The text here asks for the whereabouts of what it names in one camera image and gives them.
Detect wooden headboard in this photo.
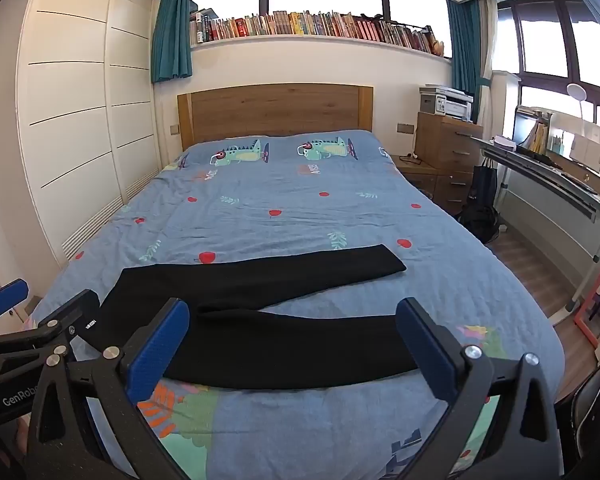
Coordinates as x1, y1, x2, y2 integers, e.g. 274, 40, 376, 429
177, 83, 374, 152

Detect white sliding-door wardrobe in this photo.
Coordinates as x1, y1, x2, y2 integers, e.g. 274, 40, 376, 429
0, 0, 162, 321

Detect red metal frame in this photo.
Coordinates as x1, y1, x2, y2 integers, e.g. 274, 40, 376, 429
574, 260, 600, 348

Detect black backpack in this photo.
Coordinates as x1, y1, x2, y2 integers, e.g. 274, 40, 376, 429
457, 202, 502, 245

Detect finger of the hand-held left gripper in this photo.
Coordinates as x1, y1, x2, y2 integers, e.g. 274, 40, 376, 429
0, 289, 102, 362
0, 279, 30, 320

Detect wooden dresser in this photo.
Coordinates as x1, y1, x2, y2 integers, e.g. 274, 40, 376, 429
414, 112, 483, 216

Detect teal curtain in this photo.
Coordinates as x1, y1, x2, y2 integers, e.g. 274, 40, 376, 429
151, 0, 194, 83
446, 0, 485, 123

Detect white desk lamp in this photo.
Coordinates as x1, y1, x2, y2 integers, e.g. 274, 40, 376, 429
566, 83, 595, 137

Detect grey desk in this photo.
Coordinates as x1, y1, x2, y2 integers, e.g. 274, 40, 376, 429
471, 135, 600, 322

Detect black hanging bag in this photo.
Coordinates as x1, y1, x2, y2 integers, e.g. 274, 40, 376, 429
467, 159, 500, 208

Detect bookshelf with colourful books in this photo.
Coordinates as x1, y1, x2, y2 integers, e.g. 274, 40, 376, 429
189, 8, 446, 57

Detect dark-framed bay window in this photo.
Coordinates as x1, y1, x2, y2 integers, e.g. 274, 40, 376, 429
495, 0, 600, 128

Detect white printer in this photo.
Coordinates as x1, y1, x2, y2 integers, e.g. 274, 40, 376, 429
419, 86, 473, 122

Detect black pants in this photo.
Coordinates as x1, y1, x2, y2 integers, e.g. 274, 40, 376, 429
92, 244, 443, 391

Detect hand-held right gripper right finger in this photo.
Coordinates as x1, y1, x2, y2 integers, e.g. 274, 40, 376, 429
396, 297, 563, 480

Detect blue printed bedsheet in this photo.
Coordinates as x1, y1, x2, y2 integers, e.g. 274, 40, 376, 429
30, 130, 566, 480

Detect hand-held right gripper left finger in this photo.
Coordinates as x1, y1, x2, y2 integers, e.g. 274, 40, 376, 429
27, 299, 191, 480

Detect wooden nightstand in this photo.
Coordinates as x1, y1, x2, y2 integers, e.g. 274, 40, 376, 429
390, 154, 438, 197

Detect black chair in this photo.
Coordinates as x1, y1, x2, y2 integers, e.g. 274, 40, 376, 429
555, 360, 600, 480

